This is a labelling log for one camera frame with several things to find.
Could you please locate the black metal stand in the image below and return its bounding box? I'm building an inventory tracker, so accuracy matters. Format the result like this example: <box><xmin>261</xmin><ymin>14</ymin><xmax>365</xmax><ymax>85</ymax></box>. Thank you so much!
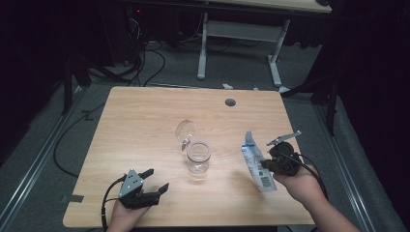
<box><xmin>61</xmin><ymin>57</ymin><xmax>93</xmax><ymax>116</ymax></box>
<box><xmin>283</xmin><ymin>64</ymin><xmax>340</xmax><ymax>137</ymax></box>

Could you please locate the long black floor cable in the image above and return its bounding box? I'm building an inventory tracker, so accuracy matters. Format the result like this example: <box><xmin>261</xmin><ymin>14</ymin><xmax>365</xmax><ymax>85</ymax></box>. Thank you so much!
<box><xmin>52</xmin><ymin>102</ymin><xmax>107</xmax><ymax>178</ymax></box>

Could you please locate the clear glass jar hinged lid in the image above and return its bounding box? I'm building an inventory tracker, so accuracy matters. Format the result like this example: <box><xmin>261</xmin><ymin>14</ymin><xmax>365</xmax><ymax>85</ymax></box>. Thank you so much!
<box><xmin>174</xmin><ymin>119</ymin><xmax>213</xmax><ymax>175</ymax></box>

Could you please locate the person's left hand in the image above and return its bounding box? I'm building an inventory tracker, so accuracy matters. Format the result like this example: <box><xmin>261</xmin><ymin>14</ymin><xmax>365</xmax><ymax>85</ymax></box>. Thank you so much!
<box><xmin>106</xmin><ymin>200</ymin><xmax>151</xmax><ymax>232</ymax></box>

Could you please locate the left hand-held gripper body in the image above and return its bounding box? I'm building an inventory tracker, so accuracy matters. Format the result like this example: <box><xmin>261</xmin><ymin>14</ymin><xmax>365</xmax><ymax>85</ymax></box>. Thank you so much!
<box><xmin>118</xmin><ymin>168</ymin><xmax>161</xmax><ymax>210</ymax></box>

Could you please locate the right hand-held gripper black cable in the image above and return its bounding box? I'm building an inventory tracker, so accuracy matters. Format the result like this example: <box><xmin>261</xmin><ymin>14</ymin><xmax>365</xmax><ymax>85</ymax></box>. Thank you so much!
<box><xmin>279</xmin><ymin>151</ymin><xmax>330</xmax><ymax>201</ymax></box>

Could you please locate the bundle of black cables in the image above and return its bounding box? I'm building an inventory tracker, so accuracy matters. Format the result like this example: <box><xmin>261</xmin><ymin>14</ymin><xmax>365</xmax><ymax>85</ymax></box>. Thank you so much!
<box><xmin>122</xmin><ymin>15</ymin><xmax>167</xmax><ymax>87</ymax></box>

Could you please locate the left hand-held gripper black cable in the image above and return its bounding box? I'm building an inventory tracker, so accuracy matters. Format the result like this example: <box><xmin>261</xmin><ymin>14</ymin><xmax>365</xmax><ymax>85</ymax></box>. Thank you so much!
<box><xmin>101</xmin><ymin>175</ymin><xmax>128</xmax><ymax>232</ymax></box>

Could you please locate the metal floor rail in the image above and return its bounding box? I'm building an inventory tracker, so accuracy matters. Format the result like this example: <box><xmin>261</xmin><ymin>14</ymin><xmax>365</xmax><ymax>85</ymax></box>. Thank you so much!
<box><xmin>313</xmin><ymin>104</ymin><xmax>377</xmax><ymax>232</ymax></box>
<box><xmin>0</xmin><ymin>86</ymin><xmax>87</xmax><ymax>226</ymax></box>

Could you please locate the light wooden desk top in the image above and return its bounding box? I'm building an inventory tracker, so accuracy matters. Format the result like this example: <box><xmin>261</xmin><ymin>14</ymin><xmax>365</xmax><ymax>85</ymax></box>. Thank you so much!
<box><xmin>202</xmin><ymin>0</ymin><xmax>333</xmax><ymax>14</ymax></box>

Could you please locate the hand-held gripper black cable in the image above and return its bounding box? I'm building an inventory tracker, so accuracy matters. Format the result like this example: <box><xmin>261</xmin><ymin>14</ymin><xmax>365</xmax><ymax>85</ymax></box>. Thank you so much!
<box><xmin>101</xmin><ymin>175</ymin><xmax>128</xmax><ymax>232</ymax></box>
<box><xmin>279</xmin><ymin>151</ymin><xmax>330</xmax><ymax>201</ymax></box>

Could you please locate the blue and white pouch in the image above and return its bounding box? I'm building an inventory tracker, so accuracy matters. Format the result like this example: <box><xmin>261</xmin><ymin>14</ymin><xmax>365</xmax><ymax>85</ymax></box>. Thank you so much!
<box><xmin>241</xmin><ymin>130</ymin><xmax>278</xmax><ymax>193</ymax></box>

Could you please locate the white metal desk frame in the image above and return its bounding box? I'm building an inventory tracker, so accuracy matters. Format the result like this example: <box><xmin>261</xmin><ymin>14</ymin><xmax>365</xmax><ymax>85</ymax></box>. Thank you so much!
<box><xmin>196</xmin><ymin>12</ymin><xmax>293</xmax><ymax>95</ymax></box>

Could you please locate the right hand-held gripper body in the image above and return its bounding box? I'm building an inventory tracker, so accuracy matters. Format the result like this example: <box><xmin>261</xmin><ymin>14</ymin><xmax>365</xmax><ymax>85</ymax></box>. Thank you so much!
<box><xmin>266</xmin><ymin>130</ymin><xmax>303</xmax><ymax>177</ymax></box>

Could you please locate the person's right hand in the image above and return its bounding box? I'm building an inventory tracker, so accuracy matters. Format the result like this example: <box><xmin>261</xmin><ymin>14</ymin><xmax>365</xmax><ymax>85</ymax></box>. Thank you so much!
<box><xmin>273</xmin><ymin>163</ymin><xmax>327</xmax><ymax>211</ymax></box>

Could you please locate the dark computer tower red light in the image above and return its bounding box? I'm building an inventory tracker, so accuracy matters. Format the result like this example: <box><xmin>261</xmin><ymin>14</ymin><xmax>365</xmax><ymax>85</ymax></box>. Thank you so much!
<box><xmin>124</xmin><ymin>6</ymin><xmax>147</xmax><ymax>63</ymax></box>

